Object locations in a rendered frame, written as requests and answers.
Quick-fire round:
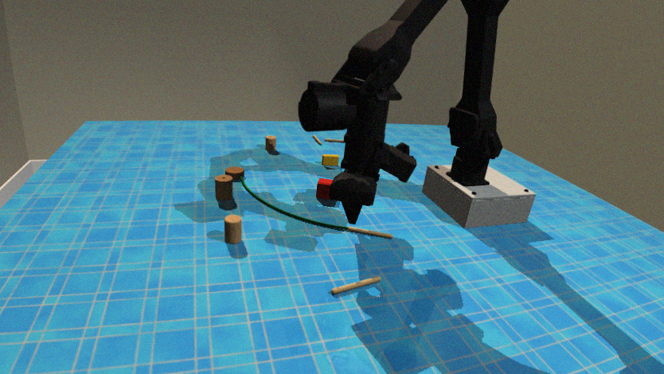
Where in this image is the red wooden block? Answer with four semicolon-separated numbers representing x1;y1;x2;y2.
316;178;333;200

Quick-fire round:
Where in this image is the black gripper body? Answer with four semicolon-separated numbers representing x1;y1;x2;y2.
329;127;385;206

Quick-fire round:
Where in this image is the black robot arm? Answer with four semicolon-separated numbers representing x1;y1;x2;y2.
298;0;509;186

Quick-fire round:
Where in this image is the yellow-brown block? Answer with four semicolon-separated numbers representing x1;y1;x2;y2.
322;154;339;166

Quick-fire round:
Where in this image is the green string with thin wooden stick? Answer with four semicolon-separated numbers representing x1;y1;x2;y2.
240;175;393;239

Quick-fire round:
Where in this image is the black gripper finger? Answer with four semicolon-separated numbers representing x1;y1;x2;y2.
343;169;380;182
342;201;362;224

